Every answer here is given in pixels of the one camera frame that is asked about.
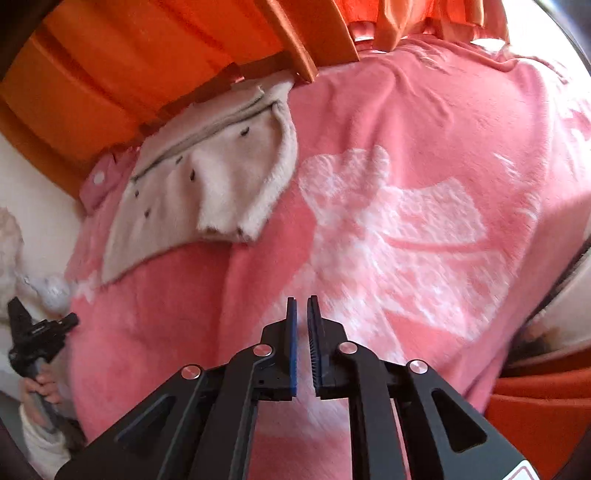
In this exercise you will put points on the white plush toy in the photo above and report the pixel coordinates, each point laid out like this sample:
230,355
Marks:
46,290

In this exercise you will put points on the beige fleece garment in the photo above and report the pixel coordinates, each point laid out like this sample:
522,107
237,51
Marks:
198,184

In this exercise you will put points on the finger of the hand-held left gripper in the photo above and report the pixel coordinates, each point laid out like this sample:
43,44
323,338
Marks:
17,316
55,324

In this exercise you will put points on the person's left hand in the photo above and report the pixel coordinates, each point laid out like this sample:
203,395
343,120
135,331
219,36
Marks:
44,390

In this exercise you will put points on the orange fabric cushion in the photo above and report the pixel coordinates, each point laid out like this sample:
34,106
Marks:
545,415

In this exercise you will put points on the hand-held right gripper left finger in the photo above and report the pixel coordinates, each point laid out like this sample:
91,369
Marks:
292,360

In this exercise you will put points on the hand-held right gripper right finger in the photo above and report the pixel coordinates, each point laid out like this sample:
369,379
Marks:
316,360

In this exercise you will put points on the orange curtain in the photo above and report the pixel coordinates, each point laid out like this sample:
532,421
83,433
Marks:
152,60

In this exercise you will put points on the beige cloth with dark patch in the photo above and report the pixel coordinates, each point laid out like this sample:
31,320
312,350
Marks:
554,323

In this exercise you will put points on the person's left forearm white sleeve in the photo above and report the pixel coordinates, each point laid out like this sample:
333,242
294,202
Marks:
44,450

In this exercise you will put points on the pink cushion with white button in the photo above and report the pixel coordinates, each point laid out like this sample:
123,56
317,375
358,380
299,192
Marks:
97,182

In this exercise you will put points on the pink printed blanket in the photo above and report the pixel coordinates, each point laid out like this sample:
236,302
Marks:
406,230

